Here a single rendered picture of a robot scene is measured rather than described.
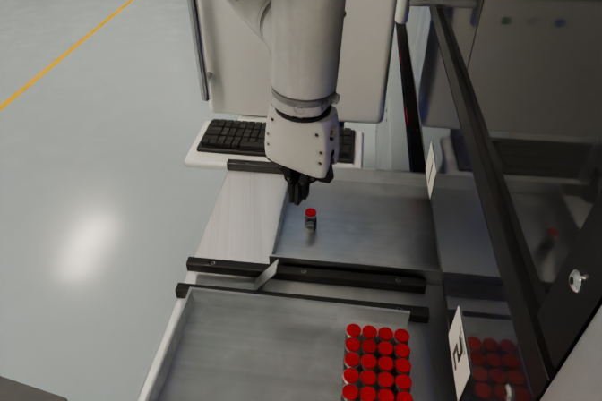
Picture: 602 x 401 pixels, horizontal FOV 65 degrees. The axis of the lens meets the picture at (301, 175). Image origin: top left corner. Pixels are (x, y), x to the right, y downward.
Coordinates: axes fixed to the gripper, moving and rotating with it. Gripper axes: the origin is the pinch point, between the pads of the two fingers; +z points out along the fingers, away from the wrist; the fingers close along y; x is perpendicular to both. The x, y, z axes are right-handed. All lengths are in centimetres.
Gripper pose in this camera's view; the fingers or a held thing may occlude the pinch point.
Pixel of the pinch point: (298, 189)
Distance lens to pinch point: 72.5
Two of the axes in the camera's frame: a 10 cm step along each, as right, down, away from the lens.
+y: -8.8, -3.4, 3.4
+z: -0.4, 7.5, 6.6
